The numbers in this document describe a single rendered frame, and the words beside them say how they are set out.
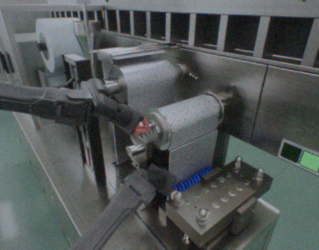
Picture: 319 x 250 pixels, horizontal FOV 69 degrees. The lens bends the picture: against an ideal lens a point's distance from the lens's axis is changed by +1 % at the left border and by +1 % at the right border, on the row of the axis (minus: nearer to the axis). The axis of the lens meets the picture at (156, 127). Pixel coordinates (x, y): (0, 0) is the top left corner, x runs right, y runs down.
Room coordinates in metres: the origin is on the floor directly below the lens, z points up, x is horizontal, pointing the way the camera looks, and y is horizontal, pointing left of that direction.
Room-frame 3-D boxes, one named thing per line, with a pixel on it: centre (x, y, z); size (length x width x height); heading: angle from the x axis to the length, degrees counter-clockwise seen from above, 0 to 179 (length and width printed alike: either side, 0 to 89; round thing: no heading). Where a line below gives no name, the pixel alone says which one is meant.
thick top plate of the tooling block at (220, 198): (0.61, -0.24, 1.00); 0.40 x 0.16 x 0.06; 128
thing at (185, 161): (0.68, -0.13, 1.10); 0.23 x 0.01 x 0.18; 128
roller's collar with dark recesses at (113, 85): (0.84, 0.17, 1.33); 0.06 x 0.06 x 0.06; 38
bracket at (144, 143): (0.66, 0.06, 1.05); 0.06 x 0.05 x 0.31; 128
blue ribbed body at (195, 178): (0.67, -0.15, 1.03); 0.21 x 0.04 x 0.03; 128
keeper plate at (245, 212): (0.55, -0.31, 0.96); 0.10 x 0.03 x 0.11; 128
